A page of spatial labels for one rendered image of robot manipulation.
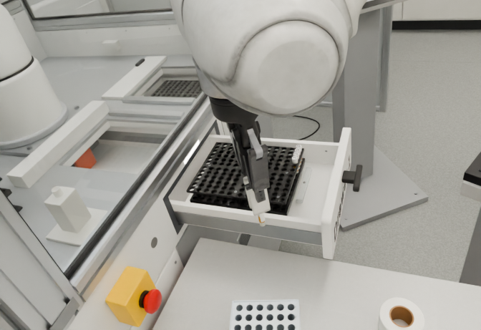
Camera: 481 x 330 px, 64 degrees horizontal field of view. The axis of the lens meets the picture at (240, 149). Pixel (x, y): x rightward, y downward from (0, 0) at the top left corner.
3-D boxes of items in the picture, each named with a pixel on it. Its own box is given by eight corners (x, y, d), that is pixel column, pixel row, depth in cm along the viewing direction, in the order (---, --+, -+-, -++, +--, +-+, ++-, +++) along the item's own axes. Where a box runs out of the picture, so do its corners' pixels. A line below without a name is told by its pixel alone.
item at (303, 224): (342, 162, 92) (342, 142, 89) (323, 248, 74) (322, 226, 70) (195, 149, 107) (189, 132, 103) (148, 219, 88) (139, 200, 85)
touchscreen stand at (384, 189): (427, 200, 185) (465, -22, 124) (342, 231, 179) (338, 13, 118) (370, 145, 225) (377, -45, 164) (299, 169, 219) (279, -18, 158)
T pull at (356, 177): (362, 168, 80) (363, 163, 79) (358, 193, 75) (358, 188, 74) (344, 167, 81) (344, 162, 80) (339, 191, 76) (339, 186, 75)
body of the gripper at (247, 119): (272, 89, 49) (280, 147, 54) (249, 66, 56) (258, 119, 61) (217, 107, 48) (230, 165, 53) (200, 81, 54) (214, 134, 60)
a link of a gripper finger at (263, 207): (263, 176, 62) (265, 179, 61) (269, 207, 66) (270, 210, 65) (245, 182, 61) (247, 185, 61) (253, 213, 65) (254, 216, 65)
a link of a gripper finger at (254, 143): (249, 109, 54) (263, 126, 49) (255, 141, 56) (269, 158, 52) (233, 115, 53) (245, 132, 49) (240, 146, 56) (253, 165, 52)
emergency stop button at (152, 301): (166, 298, 68) (159, 285, 66) (155, 319, 66) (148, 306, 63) (152, 295, 70) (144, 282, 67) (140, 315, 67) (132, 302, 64)
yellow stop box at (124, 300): (162, 293, 71) (150, 269, 67) (142, 329, 66) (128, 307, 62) (139, 287, 73) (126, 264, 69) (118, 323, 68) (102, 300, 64)
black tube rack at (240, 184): (305, 169, 92) (303, 148, 88) (288, 225, 79) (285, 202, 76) (221, 161, 100) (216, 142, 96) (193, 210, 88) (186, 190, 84)
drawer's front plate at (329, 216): (351, 163, 94) (351, 126, 87) (332, 261, 73) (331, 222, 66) (343, 162, 94) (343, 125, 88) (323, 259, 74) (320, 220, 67)
